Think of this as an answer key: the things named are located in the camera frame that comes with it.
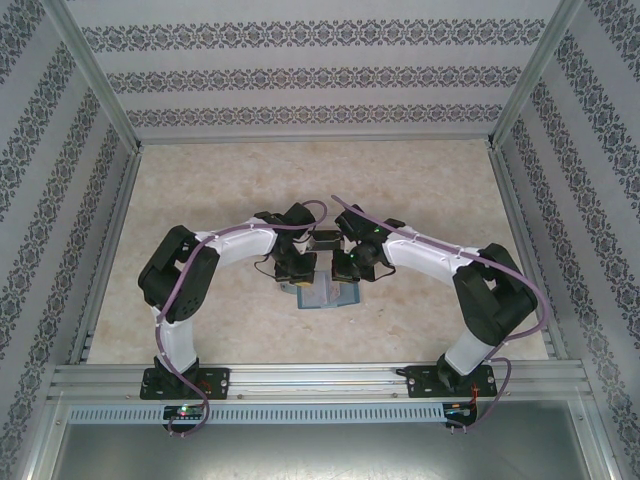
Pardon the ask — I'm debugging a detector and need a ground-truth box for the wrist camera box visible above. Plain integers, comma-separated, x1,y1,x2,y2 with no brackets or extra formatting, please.
333,251,374,270
274,252,318,270

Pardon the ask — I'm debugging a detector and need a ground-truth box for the grey metal sheet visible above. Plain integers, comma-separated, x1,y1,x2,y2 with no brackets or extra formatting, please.
44,422,609,480

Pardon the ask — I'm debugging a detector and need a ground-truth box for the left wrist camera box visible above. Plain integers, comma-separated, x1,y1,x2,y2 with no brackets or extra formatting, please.
274,252,318,270

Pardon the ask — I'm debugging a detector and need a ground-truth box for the white VIP card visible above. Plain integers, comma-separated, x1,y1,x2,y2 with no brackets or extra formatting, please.
313,273,335,305

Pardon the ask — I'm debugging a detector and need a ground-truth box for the aluminium frame beam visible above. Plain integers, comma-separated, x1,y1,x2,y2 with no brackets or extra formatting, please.
569,397,624,480
17,397,71,480

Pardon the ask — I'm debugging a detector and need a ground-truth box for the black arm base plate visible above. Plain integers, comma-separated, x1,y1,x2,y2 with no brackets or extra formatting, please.
141,367,232,401
397,364,496,400

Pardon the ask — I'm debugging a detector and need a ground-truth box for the aluminium mounting rail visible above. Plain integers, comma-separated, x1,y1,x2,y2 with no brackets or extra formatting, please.
48,363,587,402

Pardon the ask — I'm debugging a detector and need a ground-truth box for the aluminium frame post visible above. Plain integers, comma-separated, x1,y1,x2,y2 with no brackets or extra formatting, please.
47,0,144,151
487,0,586,151

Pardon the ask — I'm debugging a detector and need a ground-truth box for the aluminium side rail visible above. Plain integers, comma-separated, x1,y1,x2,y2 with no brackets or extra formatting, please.
69,144,146,365
487,142,566,361

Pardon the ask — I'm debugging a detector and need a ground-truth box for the grey slotted cable duct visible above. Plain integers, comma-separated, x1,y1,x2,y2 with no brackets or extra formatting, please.
67,403,447,424

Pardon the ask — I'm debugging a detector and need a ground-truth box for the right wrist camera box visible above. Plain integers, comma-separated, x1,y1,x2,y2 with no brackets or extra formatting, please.
333,251,374,270

